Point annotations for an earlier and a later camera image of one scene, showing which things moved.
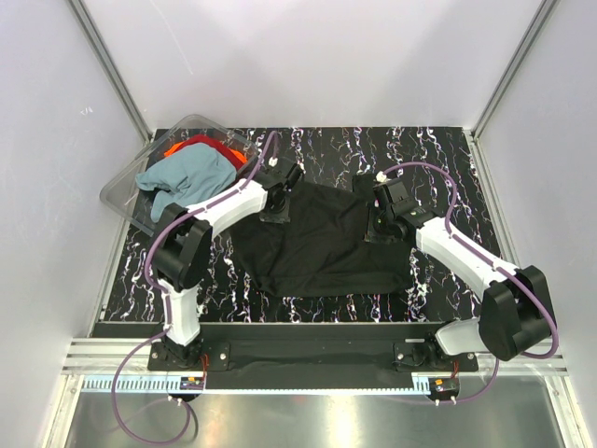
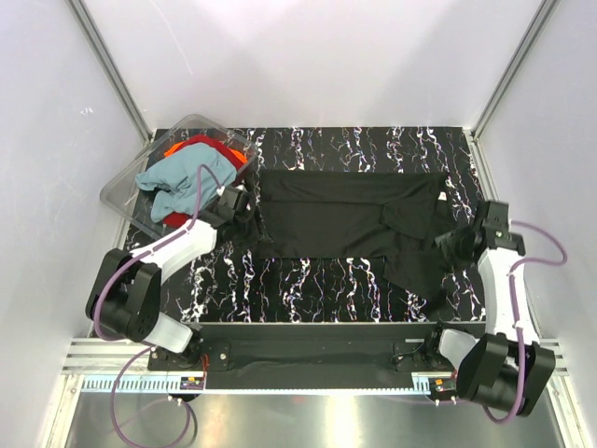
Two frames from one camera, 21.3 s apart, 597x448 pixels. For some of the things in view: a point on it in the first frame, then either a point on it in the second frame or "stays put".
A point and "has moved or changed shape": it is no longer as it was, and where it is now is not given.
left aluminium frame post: [111, 68] stays put
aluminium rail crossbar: [105, 356] stays put
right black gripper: [370, 235] to [447, 243]
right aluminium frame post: [544, 10] stays put
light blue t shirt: [193, 170] stays put
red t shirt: [217, 146] stays put
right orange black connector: [445, 385] stays put
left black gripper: [282, 217] to [252, 214]
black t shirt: [322, 250] has moved or changed shape
